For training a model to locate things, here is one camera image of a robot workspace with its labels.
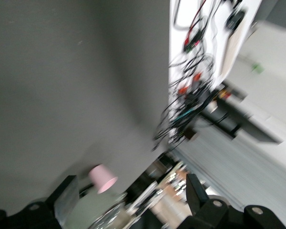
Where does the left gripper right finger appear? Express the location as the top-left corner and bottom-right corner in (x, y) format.
(181, 173), (286, 229)

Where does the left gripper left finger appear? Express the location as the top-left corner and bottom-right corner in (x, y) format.
(0, 175), (81, 229)

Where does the pink plastic cup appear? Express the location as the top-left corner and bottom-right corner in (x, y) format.
(88, 164), (119, 194)

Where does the small brown box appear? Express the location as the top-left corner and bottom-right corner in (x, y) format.
(184, 126), (199, 142)

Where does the glass lid with brass knob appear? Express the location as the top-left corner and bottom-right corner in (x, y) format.
(90, 193), (136, 229)

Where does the dark grey table cover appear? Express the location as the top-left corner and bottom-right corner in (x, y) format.
(0, 0), (172, 215)

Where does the white desk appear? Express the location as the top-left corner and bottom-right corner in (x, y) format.
(168, 0), (264, 146)

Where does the black flat device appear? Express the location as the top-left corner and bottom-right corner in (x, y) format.
(225, 10), (245, 31)

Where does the grey-green two-handled pot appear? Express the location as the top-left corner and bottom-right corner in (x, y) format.
(61, 185), (128, 229)

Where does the tangle of black cables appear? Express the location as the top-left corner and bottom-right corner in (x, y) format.
(153, 0), (229, 152)

